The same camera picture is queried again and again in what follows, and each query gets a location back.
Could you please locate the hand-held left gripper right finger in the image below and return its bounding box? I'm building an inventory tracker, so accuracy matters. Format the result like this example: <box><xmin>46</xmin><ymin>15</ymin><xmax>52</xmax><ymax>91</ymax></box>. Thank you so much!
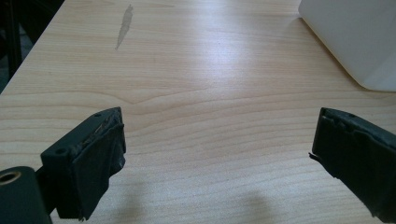
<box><xmin>308</xmin><ymin>106</ymin><xmax>396</xmax><ymax>224</ymax></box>

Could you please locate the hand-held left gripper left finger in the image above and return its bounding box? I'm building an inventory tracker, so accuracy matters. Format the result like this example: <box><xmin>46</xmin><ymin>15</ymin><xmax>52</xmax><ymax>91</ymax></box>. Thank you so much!
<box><xmin>39</xmin><ymin>106</ymin><xmax>128</xmax><ymax>221</ymax></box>

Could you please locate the white plastic storage box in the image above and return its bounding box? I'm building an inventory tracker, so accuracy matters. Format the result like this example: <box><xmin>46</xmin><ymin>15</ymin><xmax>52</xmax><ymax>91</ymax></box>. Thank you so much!
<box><xmin>297</xmin><ymin>0</ymin><xmax>396</xmax><ymax>93</ymax></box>

